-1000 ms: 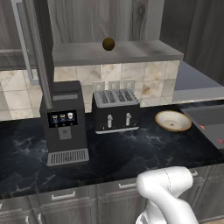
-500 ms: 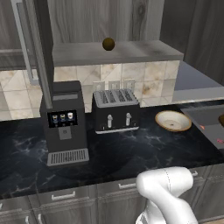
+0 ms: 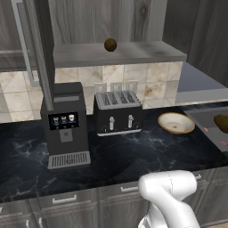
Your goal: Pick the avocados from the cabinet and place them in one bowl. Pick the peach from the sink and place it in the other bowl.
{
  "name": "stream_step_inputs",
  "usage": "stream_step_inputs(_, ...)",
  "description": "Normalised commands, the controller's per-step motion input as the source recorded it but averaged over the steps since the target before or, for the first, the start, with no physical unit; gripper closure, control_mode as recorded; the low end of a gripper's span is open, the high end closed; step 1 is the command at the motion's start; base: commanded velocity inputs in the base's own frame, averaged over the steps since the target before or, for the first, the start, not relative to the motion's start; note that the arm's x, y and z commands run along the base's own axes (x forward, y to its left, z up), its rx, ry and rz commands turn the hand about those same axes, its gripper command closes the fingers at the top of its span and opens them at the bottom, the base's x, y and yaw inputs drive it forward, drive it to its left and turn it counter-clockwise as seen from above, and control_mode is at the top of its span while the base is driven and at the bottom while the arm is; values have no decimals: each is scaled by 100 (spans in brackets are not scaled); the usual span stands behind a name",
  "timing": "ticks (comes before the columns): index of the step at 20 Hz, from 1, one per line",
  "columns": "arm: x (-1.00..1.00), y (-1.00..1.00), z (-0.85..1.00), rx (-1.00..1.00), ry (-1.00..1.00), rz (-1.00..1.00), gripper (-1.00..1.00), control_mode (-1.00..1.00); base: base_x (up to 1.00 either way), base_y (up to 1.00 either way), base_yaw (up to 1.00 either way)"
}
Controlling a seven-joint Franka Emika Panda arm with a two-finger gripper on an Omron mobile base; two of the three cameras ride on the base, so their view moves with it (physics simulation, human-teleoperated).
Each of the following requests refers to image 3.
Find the grey wooden cabinet shelf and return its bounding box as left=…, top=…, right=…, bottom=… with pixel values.
left=53, top=40, right=188, bottom=69

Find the black coffee machine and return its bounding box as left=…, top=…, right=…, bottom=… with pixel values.
left=40, top=82, right=92, bottom=171

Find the white wall outlet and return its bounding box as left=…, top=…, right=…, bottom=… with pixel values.
left=125, top=80, right=138, bottom=92
left=94, top=82, right=108, bottom=94
left=110, top=81, right=123, bottom=93

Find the brown avocado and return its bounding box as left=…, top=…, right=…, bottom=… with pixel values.
left=103, top=37, right=118, bottom=53

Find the black four-slot toaster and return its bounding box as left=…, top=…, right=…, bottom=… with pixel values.
left=93, top=90, right=144, bottom=138

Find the tan wooden bowl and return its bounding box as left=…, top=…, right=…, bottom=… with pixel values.
left=157, top=111, right=196, bottom=135

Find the grey cabinet door handle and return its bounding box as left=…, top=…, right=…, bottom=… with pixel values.
left=11, top=0, right=41, bottom=87

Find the grey wooden cabinet door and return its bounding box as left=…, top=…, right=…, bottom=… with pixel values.
left=162, top=0, right=228, bottom=87

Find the grey cupboard door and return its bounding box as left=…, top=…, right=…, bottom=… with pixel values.
left=99, top=197, right=151, bottom=228
left=194, top=183, right=228, bottom=228
left=0, top=211, right=33, bottom=228
left=36, top=205, right=102, bottom=228

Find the dark grey cabinet door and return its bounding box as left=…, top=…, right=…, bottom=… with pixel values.
left=33, top=0, right=56, bottom=112

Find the dark brown bowl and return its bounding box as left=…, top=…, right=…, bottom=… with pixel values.
left=213, top=114, right=228, bottom=134

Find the grey range hood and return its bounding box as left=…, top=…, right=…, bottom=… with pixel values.
left=174, top=61, right=228, bottom=105

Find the grey drawer front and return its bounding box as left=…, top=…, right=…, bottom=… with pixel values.
left=191, top=167, right=228, bottom=189
left=36, top=187, right=100, bottom=212
left=0, top=199, right=32, bottom=216
left=98, top=179, right=150, bottom=204

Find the grey wooden wall cabinet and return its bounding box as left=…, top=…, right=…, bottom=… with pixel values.
left=0, top=0, right=37, bottom=73

